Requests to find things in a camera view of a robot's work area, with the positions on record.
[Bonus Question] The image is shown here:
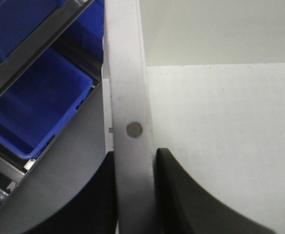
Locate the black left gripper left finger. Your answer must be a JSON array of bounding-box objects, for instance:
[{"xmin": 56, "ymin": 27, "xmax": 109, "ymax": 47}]
[{"xmin": 27, "ymin": 151, "xmax": 117, "ymax": 234}]

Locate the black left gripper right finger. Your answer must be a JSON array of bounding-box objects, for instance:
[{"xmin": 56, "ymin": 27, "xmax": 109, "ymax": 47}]
[{"xmin": 156, "ymin": 148, "xmax": 274, "ymax": 234}]

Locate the white Totelife plastic bin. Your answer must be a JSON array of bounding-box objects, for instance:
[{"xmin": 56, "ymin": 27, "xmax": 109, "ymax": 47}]
[{"xmin": 103, "ymin": 0, "xmax": 285, "ymax": 234}]

